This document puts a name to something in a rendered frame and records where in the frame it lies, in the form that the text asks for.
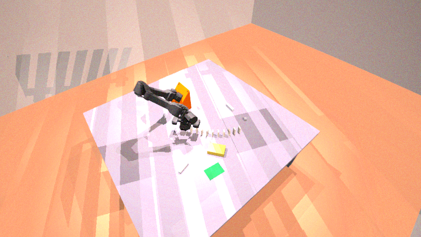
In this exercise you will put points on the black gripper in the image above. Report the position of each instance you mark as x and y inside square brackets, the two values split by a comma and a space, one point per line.
[175, 120]

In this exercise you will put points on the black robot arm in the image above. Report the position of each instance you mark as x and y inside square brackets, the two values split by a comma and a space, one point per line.
[155, 94]

